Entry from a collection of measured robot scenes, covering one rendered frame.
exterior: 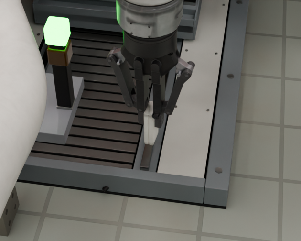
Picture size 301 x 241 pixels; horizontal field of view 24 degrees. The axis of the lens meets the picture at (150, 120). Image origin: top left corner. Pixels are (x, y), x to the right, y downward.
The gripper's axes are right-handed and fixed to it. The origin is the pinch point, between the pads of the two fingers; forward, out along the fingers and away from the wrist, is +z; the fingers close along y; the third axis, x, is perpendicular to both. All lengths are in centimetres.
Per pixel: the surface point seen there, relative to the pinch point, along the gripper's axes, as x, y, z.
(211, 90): 70, -4, 59
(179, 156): 43, -6, 59
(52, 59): 17.2, -24.7, 7.5
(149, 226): 25, -9, 66
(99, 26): 84, -43, 55
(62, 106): 17.8, -24.3, 20.5
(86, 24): 83, -47, 55
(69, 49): 19.6, -22.1, 6.2
